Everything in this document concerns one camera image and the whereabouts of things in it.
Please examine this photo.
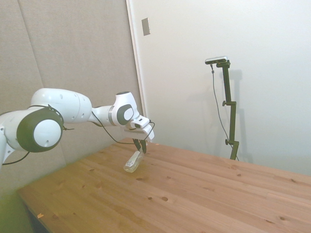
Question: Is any silver exterior camera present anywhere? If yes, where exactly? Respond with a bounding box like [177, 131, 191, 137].
[205, 56, 229, 65]

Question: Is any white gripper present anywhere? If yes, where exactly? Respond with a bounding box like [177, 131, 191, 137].
[120, 123, 156, 154]

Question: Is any clear hand sanitizer pump bottle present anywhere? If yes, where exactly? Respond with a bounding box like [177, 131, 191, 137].
[123, 149, 144, 173]

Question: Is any grey wall switch plate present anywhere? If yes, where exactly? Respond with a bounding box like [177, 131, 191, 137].
[141, 17, 151, 36]

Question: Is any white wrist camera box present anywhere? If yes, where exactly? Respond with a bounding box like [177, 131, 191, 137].
[129, 116, 151, 130]

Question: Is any white door frame trim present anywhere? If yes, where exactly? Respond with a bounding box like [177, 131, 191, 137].
[125, 0, 151, 143]

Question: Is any dark articulated camera stand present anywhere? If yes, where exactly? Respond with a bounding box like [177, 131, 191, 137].
[215, 61, 240, 161]

